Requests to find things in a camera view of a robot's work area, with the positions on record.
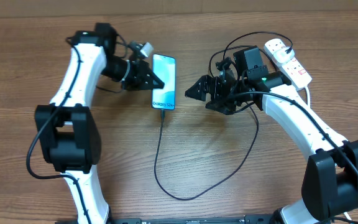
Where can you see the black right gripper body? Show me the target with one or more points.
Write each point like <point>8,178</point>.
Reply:
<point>228,90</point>

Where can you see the smartphone with teal screen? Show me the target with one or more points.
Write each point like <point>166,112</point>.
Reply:
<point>165,69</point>

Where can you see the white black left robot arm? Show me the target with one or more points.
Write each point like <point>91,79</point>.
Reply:
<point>66,130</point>

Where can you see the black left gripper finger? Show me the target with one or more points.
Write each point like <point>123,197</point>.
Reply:
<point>142,86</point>
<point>145,74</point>

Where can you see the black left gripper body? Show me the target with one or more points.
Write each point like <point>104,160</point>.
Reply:
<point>132,75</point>

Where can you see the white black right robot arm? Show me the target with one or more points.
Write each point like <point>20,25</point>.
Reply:
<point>330,183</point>

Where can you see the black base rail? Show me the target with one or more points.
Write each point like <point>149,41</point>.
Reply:
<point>247,219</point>

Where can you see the white charger plug adapter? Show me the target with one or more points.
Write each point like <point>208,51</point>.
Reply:
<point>283,56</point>

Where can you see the white power extension strip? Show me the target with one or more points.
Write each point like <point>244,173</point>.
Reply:
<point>293,69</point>

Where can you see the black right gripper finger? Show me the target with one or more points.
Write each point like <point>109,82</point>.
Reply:
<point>226,107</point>
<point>205,85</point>

